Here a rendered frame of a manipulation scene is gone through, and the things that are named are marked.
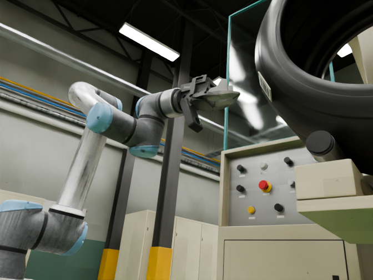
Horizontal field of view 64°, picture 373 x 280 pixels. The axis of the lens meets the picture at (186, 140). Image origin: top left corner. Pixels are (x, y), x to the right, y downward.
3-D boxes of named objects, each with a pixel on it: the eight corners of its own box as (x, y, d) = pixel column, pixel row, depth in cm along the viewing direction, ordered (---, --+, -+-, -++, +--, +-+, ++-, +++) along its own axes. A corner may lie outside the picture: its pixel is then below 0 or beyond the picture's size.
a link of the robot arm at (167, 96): (157, 110, 93) (177, 123, 99) (169, 107, 89) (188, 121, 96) (163, 85, 96) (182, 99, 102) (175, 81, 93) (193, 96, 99)
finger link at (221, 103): (241, 78, 82) (213, 85, 88) (239, 97, 80) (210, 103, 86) (247, 84, 84) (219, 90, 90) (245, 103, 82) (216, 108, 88)
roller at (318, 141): (372, 204, 72) (351, 203, 75) (371, 186, 73) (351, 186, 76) (333, 153, 48) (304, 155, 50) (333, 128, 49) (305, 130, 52)
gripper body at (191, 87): (207, 73, 86) (176, 81, 93) (202, 99, 83) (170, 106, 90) (221, 86, 91) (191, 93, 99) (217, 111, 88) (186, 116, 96)
